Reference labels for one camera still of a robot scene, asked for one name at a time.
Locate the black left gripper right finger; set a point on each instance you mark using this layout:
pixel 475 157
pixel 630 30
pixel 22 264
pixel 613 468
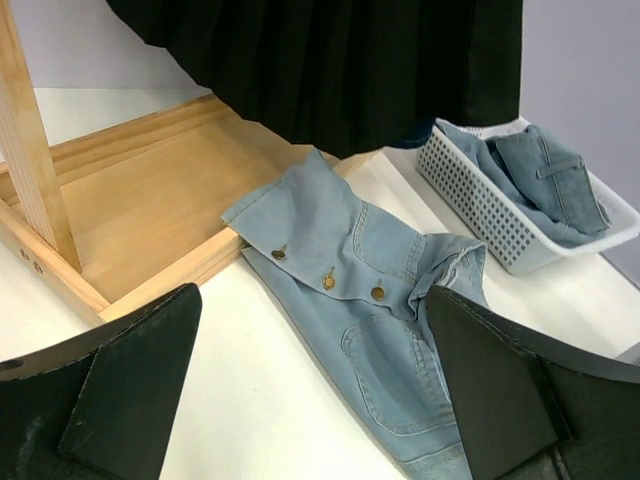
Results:
pixel 529 406

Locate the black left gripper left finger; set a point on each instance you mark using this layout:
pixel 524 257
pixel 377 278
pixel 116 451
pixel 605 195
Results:
pixel 102 404

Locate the light blue buttoned denim skirt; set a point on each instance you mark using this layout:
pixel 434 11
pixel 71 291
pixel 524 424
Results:
pixel 353 278

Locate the white plastic basket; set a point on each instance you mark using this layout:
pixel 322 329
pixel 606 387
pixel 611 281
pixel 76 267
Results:
pixel 513 238

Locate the wooden clothes rack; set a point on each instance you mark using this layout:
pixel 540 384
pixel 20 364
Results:
pixel 116 218

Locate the dark blue hanging garment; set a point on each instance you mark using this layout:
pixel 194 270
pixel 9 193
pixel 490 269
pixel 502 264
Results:
pixel 405 136

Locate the black hanging garment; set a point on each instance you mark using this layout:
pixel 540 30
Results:
pixel 331 73

